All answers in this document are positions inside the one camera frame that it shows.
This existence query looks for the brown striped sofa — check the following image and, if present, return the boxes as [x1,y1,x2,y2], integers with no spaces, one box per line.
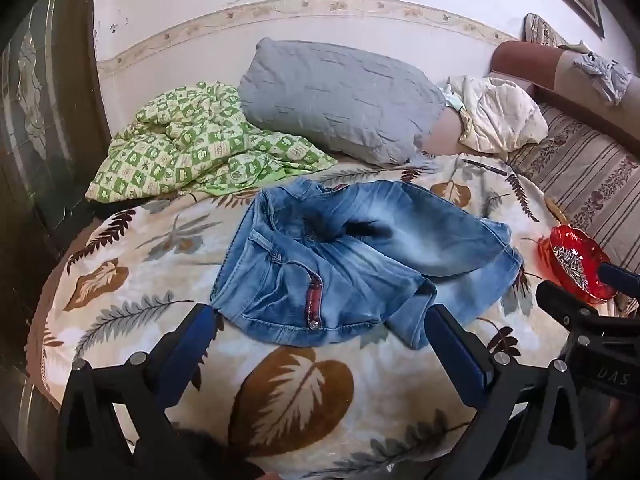
[487,40,640,273]

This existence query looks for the cream crumpled cloth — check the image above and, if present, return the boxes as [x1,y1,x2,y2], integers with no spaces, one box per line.
[442,75,550,155]

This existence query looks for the black pen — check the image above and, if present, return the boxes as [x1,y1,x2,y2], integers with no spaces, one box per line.
[462,158,508,177]

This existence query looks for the orange wooden stick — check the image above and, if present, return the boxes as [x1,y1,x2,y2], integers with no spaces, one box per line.
[544,197,568,223]

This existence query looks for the green checked cloth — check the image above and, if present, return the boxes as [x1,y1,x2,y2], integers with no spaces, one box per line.
[85,81,338,204]

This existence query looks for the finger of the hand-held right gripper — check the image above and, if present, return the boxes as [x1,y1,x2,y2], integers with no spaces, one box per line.
[596,261,640,290]
[536,280,603,322]

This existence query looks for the blue denim pants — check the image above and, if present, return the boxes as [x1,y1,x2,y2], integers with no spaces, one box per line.
[210,178,523,351]

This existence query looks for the dark patterned door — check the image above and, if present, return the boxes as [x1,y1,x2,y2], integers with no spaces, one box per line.
[0,0,112,411]

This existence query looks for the red glass bowl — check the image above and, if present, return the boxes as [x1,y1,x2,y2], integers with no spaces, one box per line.
[537,226,618,306]

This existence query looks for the dark cloth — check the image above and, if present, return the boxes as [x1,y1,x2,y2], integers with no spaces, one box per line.
[172,427,266,480]

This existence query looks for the pink pillow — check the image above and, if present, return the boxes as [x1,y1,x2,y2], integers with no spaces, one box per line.
[415,107,481,158]

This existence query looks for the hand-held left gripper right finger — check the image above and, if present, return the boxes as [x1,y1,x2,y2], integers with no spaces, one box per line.
[422,280,588,480]

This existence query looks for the grey crumpled cloth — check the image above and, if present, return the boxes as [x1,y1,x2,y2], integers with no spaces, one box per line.
[572,52,633,106]

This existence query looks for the leaf printed blanket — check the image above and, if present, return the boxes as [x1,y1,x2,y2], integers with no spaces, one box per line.
[27,152,626,480]

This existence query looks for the striped cushion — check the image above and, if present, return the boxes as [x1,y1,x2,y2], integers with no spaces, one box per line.
[522,12,569,48]

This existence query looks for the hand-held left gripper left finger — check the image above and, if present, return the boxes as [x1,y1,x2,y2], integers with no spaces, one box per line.
[56,303,223,480]

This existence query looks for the grey pillow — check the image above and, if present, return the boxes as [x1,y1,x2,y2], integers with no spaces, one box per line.
[237,37,446,168]

